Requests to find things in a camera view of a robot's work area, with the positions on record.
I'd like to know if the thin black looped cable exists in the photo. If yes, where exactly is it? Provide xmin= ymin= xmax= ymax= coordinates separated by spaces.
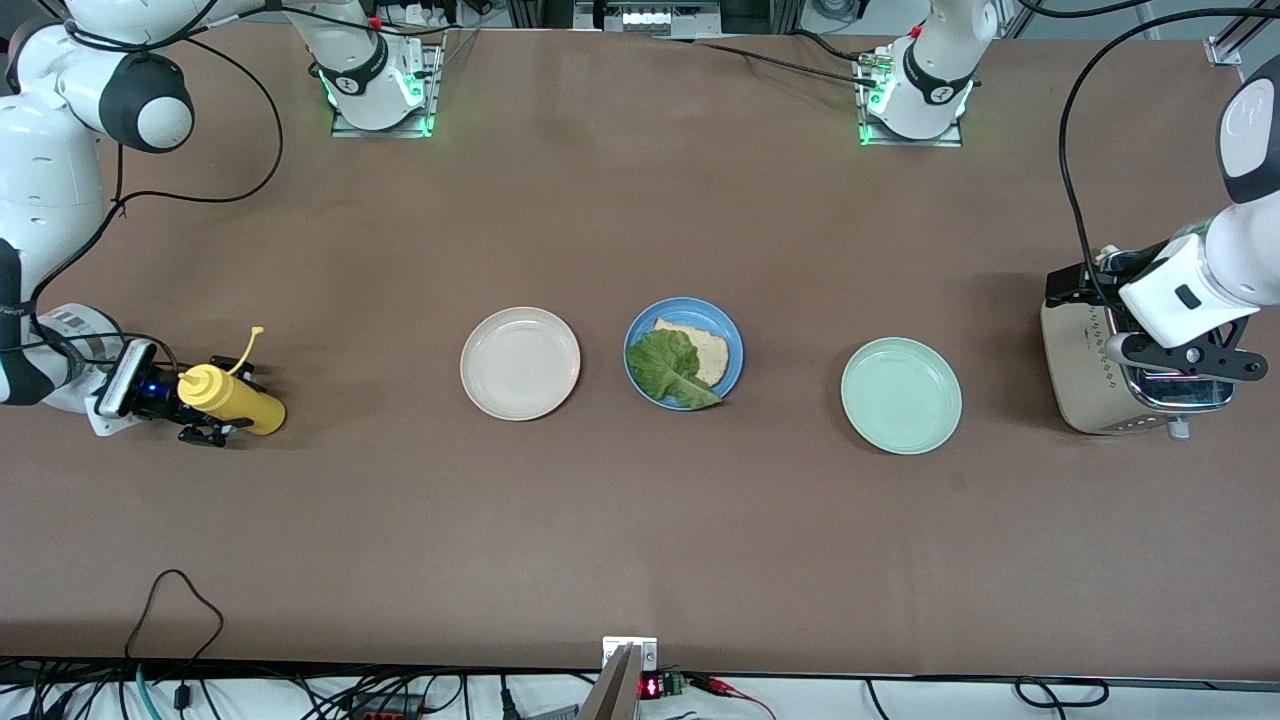
xmin=122 ymin=568 xmax=227 ymax=713

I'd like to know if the black oval cable loop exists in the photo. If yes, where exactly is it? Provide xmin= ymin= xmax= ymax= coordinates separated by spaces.
xmin=1013 ymin=677 xmax=1111 ymax=709

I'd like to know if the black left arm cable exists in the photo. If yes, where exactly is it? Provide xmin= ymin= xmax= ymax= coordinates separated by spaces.
xmin=1060 ymin=8 xmax=1280 ymax=306

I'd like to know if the green lettuce leaf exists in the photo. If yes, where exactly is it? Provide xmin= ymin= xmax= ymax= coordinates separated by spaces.
xmin=627 ymin=328 xmax=723 ymax=411

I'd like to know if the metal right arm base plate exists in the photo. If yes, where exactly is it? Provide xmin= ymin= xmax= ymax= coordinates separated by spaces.
xmin=330 ymin=28 xmax=448 ymax=139

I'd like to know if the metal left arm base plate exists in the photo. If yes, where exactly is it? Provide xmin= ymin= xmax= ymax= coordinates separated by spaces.
xmin=857 ymin=45 xmax=965 ymax=149

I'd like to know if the short black curved cable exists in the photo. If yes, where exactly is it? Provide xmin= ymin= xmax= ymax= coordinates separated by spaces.
xmin=790 ymin=28 xmax=871 ymax=66

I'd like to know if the yellow mustard squeeze bottle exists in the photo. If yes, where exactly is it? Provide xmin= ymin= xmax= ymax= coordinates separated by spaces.
xmin=178 ymin=325 xmax=288 ymax=438

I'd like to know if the black control box with lights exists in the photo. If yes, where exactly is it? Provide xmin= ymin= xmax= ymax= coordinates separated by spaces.
xmin=575 ymin=0 xmax=723 ymax=37

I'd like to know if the grey metal bar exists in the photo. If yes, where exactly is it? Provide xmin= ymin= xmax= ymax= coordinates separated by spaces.
xmin=578 ymin=643 xmax=641 ymax=720

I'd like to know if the long black table cable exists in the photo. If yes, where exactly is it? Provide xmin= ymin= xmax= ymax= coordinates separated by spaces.
xmin=640 ymin=30 xmax=886 ymax=91

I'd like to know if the blue round plate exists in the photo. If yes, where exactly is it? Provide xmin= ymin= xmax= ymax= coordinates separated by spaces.
xmin=625 ymin=298 xmax=747 ymax=413

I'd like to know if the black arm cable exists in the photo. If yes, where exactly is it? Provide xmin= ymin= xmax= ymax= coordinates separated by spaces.
xmin=0 ymin=0 xmax=286 ymax=361
xmin=1060 ymin=8 xmax=1280 ymax=306

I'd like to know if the mint green round plate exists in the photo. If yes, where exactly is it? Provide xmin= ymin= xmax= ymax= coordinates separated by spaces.
xmin=840 ymin=337 xmax=963 ymax=456

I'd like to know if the beige round plate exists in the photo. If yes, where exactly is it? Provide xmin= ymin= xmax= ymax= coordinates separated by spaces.
xmin=460 ymin=306 xmax=582 ymax=422

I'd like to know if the aluminium corner bracket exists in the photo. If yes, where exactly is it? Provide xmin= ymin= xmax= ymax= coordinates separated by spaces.
xmin=1205 ymin=0 xmax=1280 ymax=67

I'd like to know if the red clip lead wire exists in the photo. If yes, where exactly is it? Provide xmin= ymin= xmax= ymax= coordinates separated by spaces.
xmin=688 ymin=674 xmax=779 ymax=720

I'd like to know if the brown bread slice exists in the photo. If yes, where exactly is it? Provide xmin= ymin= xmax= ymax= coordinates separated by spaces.
xmin=655 ymin=318 xmax=731 ymax=389

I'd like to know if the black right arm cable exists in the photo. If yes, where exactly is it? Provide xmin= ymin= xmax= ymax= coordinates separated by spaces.
xmin=0 ymin=0 xmax=286 ymax=361

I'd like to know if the beige chrome toaster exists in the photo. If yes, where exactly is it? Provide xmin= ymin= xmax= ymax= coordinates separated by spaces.
xmin=1040 ymin=290 xmax=1236 ymax=441

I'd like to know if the small metal edge bracket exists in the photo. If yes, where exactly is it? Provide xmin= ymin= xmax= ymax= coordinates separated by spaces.
xmin=602 ymin=636 xmax=659 ymax=673

